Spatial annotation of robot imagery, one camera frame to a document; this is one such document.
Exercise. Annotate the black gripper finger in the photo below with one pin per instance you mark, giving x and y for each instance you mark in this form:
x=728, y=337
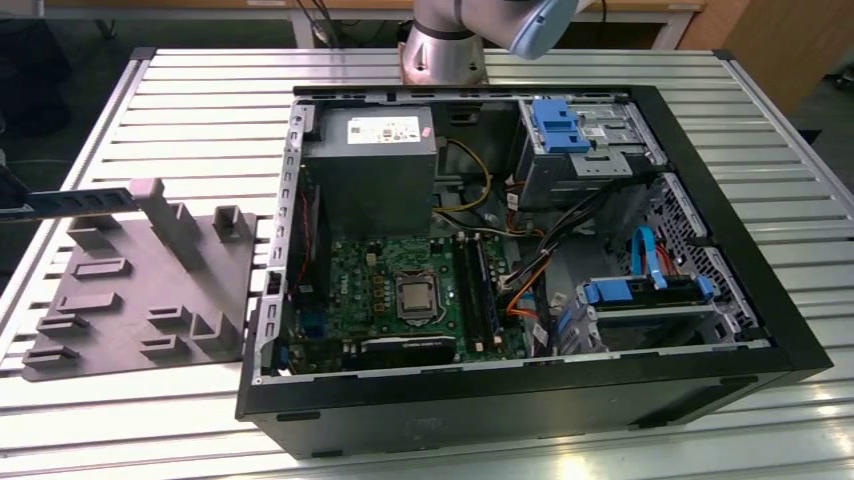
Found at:
x=10, y=190

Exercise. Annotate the black RAM stick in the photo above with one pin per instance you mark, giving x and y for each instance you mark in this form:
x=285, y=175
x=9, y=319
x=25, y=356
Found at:
x=485, y=295
x=81, y=202

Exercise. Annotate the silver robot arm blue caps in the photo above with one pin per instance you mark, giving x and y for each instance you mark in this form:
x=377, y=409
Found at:
x=441, y=55

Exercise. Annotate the black empty RAM slot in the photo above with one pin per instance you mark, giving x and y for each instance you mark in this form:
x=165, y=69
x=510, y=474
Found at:
x=469, y=295

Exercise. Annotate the grey plastic parts rack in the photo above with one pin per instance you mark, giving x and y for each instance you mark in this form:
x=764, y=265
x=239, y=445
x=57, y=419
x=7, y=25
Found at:
x=154, y=280

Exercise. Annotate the green motherboard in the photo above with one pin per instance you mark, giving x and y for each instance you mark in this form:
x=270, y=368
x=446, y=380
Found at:
x=361, y=260

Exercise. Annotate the grey power supply unit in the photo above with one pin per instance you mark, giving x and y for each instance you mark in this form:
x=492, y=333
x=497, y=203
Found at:
x=374, y=190

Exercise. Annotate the silver CPU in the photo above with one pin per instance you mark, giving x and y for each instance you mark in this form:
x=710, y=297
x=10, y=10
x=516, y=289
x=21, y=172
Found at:
x=417, y=296

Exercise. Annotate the black graphics card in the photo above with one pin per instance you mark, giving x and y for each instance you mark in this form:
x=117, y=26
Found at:
x=408, y=352

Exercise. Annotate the thin metal locking lever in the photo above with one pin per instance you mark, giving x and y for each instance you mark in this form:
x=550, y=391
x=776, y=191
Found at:
x=442, y=312

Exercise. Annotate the black open PC case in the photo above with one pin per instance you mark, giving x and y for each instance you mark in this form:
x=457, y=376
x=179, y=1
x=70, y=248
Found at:
x=468, y=420

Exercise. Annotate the blue plastic drive carrier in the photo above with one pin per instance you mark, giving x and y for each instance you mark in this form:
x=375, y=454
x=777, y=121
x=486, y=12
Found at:
x=557, y=125

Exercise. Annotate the grey metal drive cage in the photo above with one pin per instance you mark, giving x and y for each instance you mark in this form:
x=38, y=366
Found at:
x=601, y=165

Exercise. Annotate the hard disk in blue carrier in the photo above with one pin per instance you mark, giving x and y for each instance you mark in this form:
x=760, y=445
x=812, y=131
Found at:
x=614, y=291

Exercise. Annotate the grey metal disk bay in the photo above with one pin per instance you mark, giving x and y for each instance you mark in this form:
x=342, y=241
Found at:
x=654, y=311

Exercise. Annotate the white-legged wooden desk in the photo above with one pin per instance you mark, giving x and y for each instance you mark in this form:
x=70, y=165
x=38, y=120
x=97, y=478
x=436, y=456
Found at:
x=673, y=30

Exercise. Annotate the wooden cabinet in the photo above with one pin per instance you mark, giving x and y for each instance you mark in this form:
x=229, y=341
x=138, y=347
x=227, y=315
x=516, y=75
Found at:
x=768, y=45

